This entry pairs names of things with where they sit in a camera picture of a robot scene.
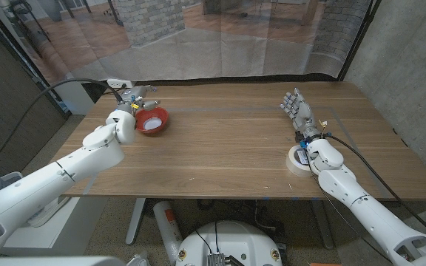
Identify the dark brown door panel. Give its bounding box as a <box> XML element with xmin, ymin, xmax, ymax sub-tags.
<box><xmin>0</xmin><ymin>7</ymin><xmax>68</xmax><ymax>177</ymax></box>

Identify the red bowl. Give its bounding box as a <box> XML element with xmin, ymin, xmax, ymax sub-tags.
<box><xmin>135</xmin><ymin>106</ymin><xmax>170</xmax><ymax>137</ymax></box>

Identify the white cabinet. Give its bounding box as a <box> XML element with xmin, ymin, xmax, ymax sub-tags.
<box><xmin>52</xmin><ymin>73</ymin><xmax>95</xmax><ymax>116</ymax></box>

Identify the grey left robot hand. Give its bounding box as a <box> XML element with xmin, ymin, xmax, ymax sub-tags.
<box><xmin>115</xmin><ymin>84</ymin><xmax>161</xmax><ymax>115</ymax></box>

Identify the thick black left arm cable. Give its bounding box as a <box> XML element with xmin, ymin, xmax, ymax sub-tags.
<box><xmin>0</xmin><ymin>77</ymin><xmax>125</xmax><ymax>178</ymax></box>

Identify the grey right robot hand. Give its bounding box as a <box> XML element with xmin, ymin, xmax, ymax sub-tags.
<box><xmin>280</xmin><ymin>87</ymin><xmax>321</xmax><ymax>141</ymax></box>

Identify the thin black cable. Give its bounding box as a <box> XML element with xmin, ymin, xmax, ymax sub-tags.
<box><xmin>306</xmin><ymin>158</ymin><xmax>393</xmax><ymax>265</ymax></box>

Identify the black backdrop stand pole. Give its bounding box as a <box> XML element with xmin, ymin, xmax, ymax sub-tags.
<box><xmin>0</xmin><ymin>0</ymin><xmax>70</xmax><ymax>119</ymax></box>
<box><xmin>337</xmin><ymin>0</ymin><xmax>382</xmax><ymax>82</ymax></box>

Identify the beige masking tape roll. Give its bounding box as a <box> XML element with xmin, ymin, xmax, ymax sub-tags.
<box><xmin>285</xmin><ymin>144</ymin><xmax>316</xmax><ymax>177</ymax></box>

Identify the white robot torso base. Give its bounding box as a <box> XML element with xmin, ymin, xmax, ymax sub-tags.
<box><xmin>175</xmin><ymin>220</ymin><xmax>283</xmax><ymax>266</ymax></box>

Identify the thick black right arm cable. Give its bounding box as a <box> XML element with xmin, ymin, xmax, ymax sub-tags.
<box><xmin>325</xmin><ymin>134</ymin><xmax>426</xmax><ymax>243</ymax></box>

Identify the grey electronics module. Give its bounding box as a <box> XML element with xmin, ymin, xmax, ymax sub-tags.
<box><xmin>207</xmin><ymin>253</ymin><xmax>226</xmax><ymax>266</ymax></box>

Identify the grey table leg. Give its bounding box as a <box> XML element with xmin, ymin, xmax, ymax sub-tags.
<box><xmin>311</xmin><ymin>200</ymin><xmax>335</xmax><ymax>250</ymax></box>
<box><xmin>125</xmin><ymin>198</ymin><xmax>147</xmax><ymax>247</ymax></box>

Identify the white power strip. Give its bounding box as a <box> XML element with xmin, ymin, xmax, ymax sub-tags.
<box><xmin>106</xmin><ymin>78</ymin><xmax>135</xmax><ymax>89</ymax></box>

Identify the white cylinder with orange label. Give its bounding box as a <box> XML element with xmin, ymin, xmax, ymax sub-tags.
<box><xmin>152</xmin><ymin>200</ymin><xmax>183</xmax><ymax>265</ymax></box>

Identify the printed room scene backdrop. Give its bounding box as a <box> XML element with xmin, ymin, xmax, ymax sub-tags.
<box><xmin>0</xmin><ymin>0</ymin><xmax>375</xmax><ymax>88</ymax></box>

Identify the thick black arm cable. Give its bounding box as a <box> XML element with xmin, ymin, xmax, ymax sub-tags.
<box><xmin>0</xmin><ymin>77</ymin><xmax>125</xmax><ymax>178</ymax></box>
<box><xmin>325</xmin><ymin>134</ymin><xmax>426</xmax><ymax>243</ymax></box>

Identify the silver metal jar lid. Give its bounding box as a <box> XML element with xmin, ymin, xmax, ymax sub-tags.
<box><xmin>143</xmin><ymin>117</ymin><xmax>163</xmax><ymax>131</ymax></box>

